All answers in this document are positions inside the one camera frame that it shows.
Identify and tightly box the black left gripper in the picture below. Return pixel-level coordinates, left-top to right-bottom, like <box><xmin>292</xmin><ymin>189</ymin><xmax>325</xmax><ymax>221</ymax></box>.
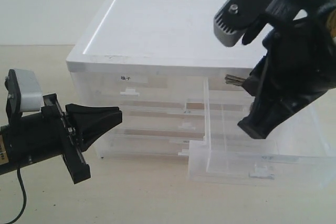
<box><xmin>41</xmin><ymin>93</ymin><xmax>123</xmax><ymax>184</ymax></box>

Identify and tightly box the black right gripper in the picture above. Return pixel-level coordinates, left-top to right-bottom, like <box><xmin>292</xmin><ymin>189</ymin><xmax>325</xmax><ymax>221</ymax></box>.
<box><xmin>237</xmin><ymin>0</ymin><xmax>335</xmax><ymax>139</ymax></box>

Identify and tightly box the clear drawer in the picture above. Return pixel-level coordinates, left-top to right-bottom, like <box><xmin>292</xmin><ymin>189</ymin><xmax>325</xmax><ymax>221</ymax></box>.
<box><xmin>71</xmin><ymin>72</ymin><xmax>205</xmax><ymax>106</ymax></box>
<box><xmin>94</xmin><ymin>129</ymin><xmax>205</xmax><ymax>158</ymax></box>
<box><xmin>188</xmin><ymin>78</ymin><xmax>335</xmax><ymax>189</ymax></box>
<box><xmin>85</xmin><ymin>95</ymin><xmax>204</xmax><ymax>134</ymax></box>

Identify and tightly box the key bunch with blue tag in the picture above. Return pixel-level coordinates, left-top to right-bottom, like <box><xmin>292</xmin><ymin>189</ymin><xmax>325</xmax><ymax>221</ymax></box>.
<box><xmin>224</xmin><ymin>74</ymin><xmax>246</xmax><ymax>87</ymax></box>

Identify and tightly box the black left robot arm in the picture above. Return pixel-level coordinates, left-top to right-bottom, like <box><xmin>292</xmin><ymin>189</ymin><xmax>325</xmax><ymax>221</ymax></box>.
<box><xmin>1</xmin><ymin>94</ymin><xmax>123</xmax><ymax>184</ymax></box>

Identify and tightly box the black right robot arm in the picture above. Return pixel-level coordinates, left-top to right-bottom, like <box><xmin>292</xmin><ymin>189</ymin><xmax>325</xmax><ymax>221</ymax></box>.
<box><xmin>238</xmin><ymin>0</ymin><xmax>335</xmax><ymax>140</ymax></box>

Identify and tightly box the white plastic drawer cabinet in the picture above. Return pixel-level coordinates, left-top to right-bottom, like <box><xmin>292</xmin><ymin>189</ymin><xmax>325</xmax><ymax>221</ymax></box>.
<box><xmin>65</xmin><ymin>0</ymin><xmax>329</xmax><ymax>167</ymax></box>

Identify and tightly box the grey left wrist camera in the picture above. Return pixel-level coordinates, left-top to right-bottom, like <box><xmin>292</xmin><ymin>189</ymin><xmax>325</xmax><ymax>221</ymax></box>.
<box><xmin>5</xmin><ymin>69</ymin><xmax>43</xmax><ymax>114</ymax></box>

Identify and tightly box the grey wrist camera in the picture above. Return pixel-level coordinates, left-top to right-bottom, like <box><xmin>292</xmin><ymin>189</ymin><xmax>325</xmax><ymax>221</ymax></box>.
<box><xmin>213</xmin><ymin>0</ymin><xmax>273</xmax><ymax>47</ymax></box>
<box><xmin>5</xmin><ymin>69</ymin><xmax>43</xmax><ymax>114</ymax></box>

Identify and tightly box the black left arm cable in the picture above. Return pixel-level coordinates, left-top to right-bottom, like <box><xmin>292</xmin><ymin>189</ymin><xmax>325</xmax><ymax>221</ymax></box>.
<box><xmin>0</xmin><ymin>167</ymin><xmax>28</xmax><ymax>224</ymax></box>

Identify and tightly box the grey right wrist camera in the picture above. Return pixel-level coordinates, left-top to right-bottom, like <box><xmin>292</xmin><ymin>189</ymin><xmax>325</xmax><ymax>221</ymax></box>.
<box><xmin>213</xmin><ymin>0</ymin><xmax>273</xmax><ymax>47</ymax></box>

